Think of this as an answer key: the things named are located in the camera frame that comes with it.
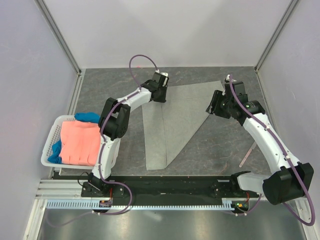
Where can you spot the grey cloth napkin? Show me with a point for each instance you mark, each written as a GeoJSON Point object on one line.
{"type": "Point", "coordinates": [169, 126]}

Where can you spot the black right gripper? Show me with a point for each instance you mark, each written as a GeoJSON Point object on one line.
{"type": "Point", "coordinates": [213, 106]}

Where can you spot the white plastic basket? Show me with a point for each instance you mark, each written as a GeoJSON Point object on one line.
{"type": "Point", "coordinates": [53, 138]}

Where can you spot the aluminium frame post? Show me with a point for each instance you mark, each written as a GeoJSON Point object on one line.
{"type": "Point", "coordinates": [58, 34]}
{"type": "Point", "coordinates": [276, 33]}

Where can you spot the white slotted cable duct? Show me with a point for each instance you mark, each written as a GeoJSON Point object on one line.
{"type": "Point", "coordinates": [95, 205]}

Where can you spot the blue cloth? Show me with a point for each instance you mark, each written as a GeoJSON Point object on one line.
{"type": "Point", "coordinates": [89, 117]}

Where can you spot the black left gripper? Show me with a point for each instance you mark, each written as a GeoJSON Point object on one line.
{"type": "Point", "coordinates": [163, 99]}

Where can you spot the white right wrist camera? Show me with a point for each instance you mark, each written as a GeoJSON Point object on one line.
{"type": "Point", "coordinates": [227, 79]}

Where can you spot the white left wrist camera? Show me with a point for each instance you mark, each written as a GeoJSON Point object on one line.
{"type": "Point", "coordinates": [161, 78]}

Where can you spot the aluminium frame post left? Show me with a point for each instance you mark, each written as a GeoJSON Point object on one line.
{"type": "Point", "coordinates": [58, 34]}

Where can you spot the aluminium frame post right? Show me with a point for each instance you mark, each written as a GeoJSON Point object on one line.
{"type": "Point", "coordinates": [276, 33]}

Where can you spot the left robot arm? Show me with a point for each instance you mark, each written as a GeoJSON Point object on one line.
{"type": "Point", "coordinates": [113, 125]}

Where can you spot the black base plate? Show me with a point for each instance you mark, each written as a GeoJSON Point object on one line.
{"type": "Point", "coordinates": [128, 190]}

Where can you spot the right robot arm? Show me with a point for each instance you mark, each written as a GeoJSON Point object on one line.
{"type": "Point", "coordinates": [289, 177]}

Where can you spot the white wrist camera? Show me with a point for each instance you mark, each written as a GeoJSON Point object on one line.
{"type": "Point", "coordinates": [227, 79]}
{"type": "Point", "coordinates": [161, 78]}

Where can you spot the orange cloth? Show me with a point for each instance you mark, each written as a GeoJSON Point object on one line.
{"type": "Point", "coordinates": [80, 143]}

